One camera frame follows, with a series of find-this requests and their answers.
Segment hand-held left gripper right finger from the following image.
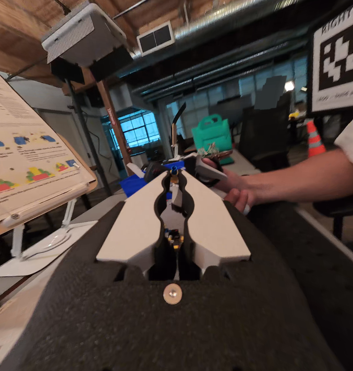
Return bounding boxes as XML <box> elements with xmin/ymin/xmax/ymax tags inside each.
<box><xmin>177</xmin><ymin>170</ymin><xmax>252</xmax><ymax>279</ymax></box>

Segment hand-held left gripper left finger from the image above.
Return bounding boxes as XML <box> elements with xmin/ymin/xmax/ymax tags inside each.
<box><xmin>96</xmin><ymin>170</ymin><xmax>177</xmax><ymax>280</ymax></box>

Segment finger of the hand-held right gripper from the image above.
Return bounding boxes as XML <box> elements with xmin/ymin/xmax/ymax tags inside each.
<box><xmin>170</xmin><ymin>185</ymin><xmax>183</xmax><ymax>211</ymax></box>

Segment toy car chassis model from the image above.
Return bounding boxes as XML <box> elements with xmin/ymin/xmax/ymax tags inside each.
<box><xmin>164</xmin><ymin>228</ymin><xmax>185</xmax><ymax>250</ymax></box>

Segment person's right forearm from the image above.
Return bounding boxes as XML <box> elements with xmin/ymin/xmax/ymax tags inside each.
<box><xmin>247</xmin><ymin>148</ymin><xmax>353</xmax><ymax>206</ymax></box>

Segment person's right hand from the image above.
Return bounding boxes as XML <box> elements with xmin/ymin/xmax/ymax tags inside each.
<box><xmin>200</xmin><ymin>158</ymin><xmax>258</xmax><ymax>216</ymax></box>

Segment white paper sheet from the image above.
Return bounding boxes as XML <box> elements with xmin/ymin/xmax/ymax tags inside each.
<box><xmin>126</xmin><ymin>162</ymin><xmax>146</xmax><ymax>179</ymax></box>

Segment blue plastic bin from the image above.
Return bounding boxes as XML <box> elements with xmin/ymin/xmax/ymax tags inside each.
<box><xmin>119</xmin><ymin>173</ymin><xmax>146</xmax><ymax>201</ymax></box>

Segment black gooseneck with brass tube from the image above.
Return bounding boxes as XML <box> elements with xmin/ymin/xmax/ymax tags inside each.
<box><xmin>169</xmin><ymin>102</ymin><xmax>187</xmax><ymax>158</ymax></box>

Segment green felt bag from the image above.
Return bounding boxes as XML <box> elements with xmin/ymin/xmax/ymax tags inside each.
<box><xmin>192</xmin><ymin>114</ymin><xmax>234</xmax><ymax>166</ymax></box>

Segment white document stand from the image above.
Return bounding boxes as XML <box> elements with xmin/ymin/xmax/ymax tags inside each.
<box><xmin>0</xmin><ymin>197</ymin><xmax>99</xmax><ymax>278</ymax></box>

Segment black perforated foam mat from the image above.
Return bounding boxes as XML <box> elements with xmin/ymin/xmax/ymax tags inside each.
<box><xmin>246</xmin><ymin>201</ymin><xmax>353</xmax><ymax>371</ymax></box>

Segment black office chair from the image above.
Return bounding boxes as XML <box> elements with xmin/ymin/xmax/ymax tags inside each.
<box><xmin>240</xmin><ymin>93</ymin><xmax>293</xmax><ymax>172</ymax></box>
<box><xmin>313</xmin><ymin>200</ymin><xmax>353</xmax><ymax>241</ymax></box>

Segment laminated instruction board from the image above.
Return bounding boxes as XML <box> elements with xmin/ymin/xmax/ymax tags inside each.
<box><xmin>0</xmin><ymin>70</ymin><xmax>98</xmax><ymax>239</ymax></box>

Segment orange traffic cone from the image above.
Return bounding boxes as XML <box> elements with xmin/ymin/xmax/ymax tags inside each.
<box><xmin>306</xmin><ymin>120</ymin><xmax>327</xmax><ymax>158</ymax></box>

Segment white air vent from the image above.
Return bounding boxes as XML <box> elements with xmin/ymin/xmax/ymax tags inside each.
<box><xmin>136</xmin><ymin>21</ymin><xmax>176</xmax><ymax>57</ymax></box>

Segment white overhead box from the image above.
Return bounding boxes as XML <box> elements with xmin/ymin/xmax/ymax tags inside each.
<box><xmin>41</xmin><ymin>2</ymin><xmax>134</xmax><ymax>84</ymax></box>

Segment black white marker board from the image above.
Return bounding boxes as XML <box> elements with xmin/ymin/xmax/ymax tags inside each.
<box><xmin>306</xmin><ymin>0</ymin><xmax>353</xmax><ymax>116</ymax></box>

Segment wooden post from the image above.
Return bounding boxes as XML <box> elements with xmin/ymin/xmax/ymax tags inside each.
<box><xmin>96</xmin><ymin>81</ymin><xmax>134</xmax><ymax>176</ymax></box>

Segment wire bicycle model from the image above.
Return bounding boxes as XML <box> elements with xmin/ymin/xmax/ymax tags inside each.
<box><xmin>197</xmin><ymin>141</ymin><xmax>234</xmax><ymax>160</ymax></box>

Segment silver ventilation duct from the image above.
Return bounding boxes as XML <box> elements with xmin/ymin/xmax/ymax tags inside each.
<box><xmin>127</xmin><ymin>0</ymin><xmax>353</xmax><ymax>60</ymax></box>

